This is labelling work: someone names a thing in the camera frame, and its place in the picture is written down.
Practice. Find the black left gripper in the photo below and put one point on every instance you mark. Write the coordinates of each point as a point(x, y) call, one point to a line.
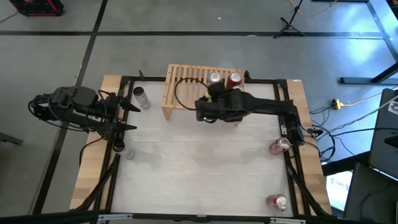
point(112, 109)

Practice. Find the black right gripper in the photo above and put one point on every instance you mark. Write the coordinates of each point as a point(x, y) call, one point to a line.
point(233, 104)

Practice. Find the silver diet soda can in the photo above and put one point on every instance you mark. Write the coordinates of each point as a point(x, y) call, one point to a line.
point(214, 77)

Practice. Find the red white cola can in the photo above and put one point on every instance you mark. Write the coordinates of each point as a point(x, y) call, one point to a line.
point(275, 201)
point(276, 148)

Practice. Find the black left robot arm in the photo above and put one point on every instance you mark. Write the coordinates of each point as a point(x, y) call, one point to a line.
point(62, 105)

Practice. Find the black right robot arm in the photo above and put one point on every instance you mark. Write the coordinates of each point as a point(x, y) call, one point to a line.
point(270, 104)

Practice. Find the wooden slatted shelf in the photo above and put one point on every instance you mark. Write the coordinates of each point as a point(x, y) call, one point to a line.
point(183, 93)

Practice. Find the black tripod stand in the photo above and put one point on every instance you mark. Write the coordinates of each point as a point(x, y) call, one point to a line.
point(288, 27)

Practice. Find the grey furniture foot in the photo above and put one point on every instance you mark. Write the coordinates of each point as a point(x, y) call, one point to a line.
point(9, 138)

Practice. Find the yellow power plug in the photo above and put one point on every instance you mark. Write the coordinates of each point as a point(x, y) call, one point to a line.
point(336, 104)

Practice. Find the black crossbar with silver brackets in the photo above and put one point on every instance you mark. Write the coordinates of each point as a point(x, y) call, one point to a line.
point(199, 218)

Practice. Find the red and black crate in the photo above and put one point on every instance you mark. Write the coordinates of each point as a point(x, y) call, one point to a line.
point(34, 9)

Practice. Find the white screen with logo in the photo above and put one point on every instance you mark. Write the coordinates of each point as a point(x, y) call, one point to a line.
point(337, 186)

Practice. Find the grey chair backrest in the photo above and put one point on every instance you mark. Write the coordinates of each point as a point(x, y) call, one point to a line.
point(384, 140)

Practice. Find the dark grey chair seat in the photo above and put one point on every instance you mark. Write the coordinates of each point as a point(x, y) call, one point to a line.
point(373, 199)

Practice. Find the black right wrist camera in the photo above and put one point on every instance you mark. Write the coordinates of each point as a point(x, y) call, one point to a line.
point(206, 110)

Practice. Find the black metal table frame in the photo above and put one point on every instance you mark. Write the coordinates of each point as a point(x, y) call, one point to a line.
point(149, 78)

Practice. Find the black desk leg frame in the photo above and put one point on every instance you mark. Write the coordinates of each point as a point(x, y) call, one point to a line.
point(357, 80)

